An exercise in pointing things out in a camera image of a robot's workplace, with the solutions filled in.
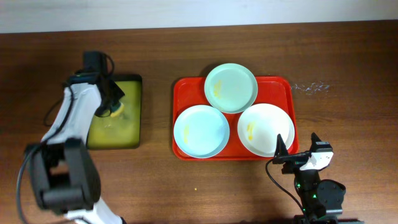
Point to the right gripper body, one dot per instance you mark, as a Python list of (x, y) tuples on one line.
[(291, 163)]

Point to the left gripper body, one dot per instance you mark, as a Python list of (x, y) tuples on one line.
[(111, 94)]

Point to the black tray with yellow liquid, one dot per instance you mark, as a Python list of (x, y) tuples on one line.
[(123, 131)]

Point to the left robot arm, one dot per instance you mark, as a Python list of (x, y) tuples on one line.
[(63, 176)]

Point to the mint green plate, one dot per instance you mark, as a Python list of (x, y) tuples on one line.
[(231, 88)]

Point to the white plate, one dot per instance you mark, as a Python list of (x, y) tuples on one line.
[(259, 126)]

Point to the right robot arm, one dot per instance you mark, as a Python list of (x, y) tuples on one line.
[(320, 200)]

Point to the light blue plate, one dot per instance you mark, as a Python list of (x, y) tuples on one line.
[(201, 131)]

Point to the yellow green sponge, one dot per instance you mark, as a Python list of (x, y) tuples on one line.
[(116, 110)]

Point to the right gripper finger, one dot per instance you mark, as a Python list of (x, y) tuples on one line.
[(315, 138), (281, 149)]

